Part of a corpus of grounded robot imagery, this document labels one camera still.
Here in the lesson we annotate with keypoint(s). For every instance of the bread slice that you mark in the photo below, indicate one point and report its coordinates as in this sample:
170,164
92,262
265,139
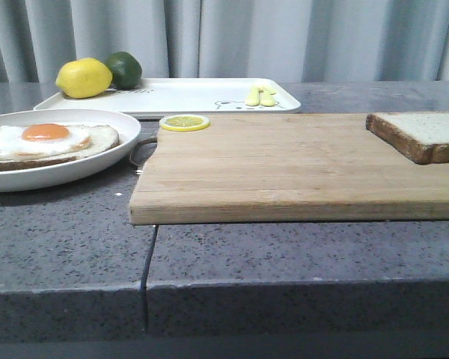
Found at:
103,138
422,137

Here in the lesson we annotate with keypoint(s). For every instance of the fried egg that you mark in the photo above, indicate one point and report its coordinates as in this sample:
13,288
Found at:
41,140

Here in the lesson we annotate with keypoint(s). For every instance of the white round plate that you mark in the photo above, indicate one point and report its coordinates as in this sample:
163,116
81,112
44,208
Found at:
127,127

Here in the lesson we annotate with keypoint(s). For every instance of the white bear tray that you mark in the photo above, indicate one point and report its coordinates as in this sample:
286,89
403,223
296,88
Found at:
156,98

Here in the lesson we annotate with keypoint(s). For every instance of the wooden cutting board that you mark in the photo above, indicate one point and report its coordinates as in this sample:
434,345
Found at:
289,167

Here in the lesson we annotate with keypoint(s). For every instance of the lemon slice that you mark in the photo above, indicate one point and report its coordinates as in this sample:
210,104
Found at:
184,123

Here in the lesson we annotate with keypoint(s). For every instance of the yellow plastic fork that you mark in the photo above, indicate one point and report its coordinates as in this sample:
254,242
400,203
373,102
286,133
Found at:
253,97

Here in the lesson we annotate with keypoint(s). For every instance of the yellow plastic knife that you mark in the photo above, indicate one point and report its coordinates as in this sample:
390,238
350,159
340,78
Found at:
267,93

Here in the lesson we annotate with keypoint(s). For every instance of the green lime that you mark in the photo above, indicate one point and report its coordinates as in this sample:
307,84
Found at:
126,70

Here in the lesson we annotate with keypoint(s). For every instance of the yellow lemon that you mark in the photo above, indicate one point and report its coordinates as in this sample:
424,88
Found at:
84,78

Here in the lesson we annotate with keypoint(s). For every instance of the grey pleated curtain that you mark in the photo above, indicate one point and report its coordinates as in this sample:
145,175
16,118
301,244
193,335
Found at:
288,41

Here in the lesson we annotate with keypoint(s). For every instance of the metal cutting board handle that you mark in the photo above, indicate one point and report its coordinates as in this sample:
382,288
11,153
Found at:
137,147

